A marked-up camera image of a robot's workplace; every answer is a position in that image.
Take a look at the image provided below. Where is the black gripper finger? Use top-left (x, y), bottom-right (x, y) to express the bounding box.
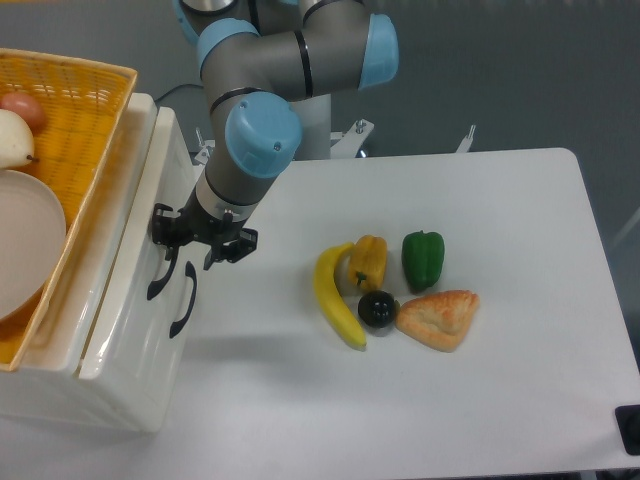
top-left (203, 228), bottom-right (258, 270)
top-left (151, 202), bottom-right (182, 260)

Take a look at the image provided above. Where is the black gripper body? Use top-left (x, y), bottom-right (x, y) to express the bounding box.
top-left (179, 192), bottom-right (253, 248)

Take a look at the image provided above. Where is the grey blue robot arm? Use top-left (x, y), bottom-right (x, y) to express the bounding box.
top-left (151, 1), bottom-right (399, 264)

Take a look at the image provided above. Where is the white plastic drawer cabinet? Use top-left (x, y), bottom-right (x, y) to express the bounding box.
top-left (0, 93), bottom-right (210, 434)

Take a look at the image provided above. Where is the yellow banana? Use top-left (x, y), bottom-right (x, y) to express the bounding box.
top-left (313, 242), bottom-right (367, 351)

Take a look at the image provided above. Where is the beige round plate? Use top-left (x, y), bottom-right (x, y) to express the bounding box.
top-left (1, 170), bottom-right (66, 319)

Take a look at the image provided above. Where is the yellow bell pepper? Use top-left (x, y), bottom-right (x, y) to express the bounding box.
top-left (347, 235), bottom-right (388, 292)

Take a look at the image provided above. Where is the yellow woven basket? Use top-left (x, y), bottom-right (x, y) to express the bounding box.
top-left (1, 48), bottom-right (138, 372)

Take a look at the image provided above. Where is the white pear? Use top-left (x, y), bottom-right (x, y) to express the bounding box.
top-left (0, 109), bottom-right (39, 169)

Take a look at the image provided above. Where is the red apple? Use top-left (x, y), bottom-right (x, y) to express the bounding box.
top-left (1, 92), bottom-right (47, 134)

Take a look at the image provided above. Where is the green bell pepper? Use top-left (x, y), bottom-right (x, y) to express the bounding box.
top-left (401, 231), bottom-right (445, 293)

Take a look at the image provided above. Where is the golden triangular pastry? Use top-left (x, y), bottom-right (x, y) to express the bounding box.
top-left (395, 290), bottom-right (480, 353)

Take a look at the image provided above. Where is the black corner object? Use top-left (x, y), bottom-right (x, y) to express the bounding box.
top-left (614, 404), bottom-right (640, 456)

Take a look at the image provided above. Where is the black cable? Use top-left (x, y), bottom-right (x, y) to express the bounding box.
top-left (154, 83), bottom-right (206, 109)

